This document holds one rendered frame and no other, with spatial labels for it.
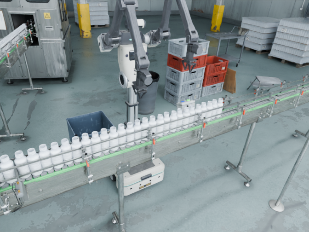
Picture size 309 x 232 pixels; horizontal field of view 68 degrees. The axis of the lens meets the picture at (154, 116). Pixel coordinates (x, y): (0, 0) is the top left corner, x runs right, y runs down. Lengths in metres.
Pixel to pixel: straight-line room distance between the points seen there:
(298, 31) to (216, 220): 6.29
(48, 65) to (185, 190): 3.67
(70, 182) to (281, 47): 7.34
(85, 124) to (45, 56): 3.13
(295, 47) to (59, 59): 6.25
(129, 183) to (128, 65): 1.16
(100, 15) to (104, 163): 9.75
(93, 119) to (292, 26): 6.72
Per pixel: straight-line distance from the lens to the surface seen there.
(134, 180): 2.44
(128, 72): 2.04
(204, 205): 2.62
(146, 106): 3.81
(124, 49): 1.98
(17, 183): 1.38
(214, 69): 4.67
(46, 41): 4.98
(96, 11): 10.91
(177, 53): 3.97
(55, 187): 1.56
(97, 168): 1.56
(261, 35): 8.56
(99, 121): 2.16
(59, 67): 5.13
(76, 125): 2.11
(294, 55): 7.91
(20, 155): 1.42
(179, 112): 1.72
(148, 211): 2.48
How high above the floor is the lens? 1.99
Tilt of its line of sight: 31 degrees down
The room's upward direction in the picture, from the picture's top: 4 degrees clockwise
